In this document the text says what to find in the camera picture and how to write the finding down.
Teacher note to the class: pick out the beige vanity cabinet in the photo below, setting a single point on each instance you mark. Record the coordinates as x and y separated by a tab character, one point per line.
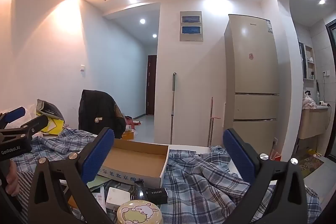
313	123

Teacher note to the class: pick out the black jacket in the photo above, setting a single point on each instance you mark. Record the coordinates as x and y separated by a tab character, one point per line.
97	113

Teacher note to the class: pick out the person's left hand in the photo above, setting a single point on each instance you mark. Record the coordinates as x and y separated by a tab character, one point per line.
11	183

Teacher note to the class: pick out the blue plaid shirt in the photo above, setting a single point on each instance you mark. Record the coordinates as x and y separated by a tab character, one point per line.
199	182

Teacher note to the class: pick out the grey bag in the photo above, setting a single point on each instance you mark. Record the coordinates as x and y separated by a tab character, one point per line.
50	108

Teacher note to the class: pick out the red refrigerator sticker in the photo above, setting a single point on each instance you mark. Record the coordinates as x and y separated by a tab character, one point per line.
251	56

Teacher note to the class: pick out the white square box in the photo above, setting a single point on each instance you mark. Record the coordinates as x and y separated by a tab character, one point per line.
118	199

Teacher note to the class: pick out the white remote control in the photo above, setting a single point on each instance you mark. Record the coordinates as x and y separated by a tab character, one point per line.
99	199

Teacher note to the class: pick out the wall electrical panel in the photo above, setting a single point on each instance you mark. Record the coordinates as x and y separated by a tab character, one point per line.
191	26

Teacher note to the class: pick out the small black box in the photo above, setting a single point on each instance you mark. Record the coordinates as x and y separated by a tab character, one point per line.
156	195

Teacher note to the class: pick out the pink cloth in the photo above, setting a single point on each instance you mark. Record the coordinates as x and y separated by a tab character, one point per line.
309	103

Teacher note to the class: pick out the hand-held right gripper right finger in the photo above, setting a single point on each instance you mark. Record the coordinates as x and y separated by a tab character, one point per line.
239	157

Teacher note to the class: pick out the green booklet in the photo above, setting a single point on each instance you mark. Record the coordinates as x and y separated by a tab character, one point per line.
101	181

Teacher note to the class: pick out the wall niche shelf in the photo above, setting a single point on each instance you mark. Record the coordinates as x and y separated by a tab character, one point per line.
310	62

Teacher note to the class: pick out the long black box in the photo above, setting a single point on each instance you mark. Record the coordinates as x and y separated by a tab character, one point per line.
138	189

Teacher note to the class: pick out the orange cardboard box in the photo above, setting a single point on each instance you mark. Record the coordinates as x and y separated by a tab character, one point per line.
129	135

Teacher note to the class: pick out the red paper bag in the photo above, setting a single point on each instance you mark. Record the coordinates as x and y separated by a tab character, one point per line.
276	155

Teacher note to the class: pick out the round rabbit print tin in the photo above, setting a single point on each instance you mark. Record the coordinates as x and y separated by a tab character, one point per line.
139	213

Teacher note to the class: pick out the dark red door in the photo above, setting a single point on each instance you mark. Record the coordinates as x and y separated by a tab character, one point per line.
151	84

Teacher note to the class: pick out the white hair dryer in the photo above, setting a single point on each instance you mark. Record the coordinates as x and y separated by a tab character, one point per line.
323	103

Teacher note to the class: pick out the red broom and dustpan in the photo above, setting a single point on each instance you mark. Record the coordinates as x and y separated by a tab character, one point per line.
211	121

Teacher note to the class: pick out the beige refrigerator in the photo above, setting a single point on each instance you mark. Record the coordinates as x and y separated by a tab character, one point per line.
253	69

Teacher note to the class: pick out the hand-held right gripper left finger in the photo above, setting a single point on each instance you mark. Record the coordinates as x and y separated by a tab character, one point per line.
96	157

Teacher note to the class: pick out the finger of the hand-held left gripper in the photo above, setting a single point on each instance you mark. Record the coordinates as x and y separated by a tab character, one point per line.
14	115
34	125

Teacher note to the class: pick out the printed floor mat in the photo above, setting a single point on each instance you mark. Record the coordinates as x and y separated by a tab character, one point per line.
312	166

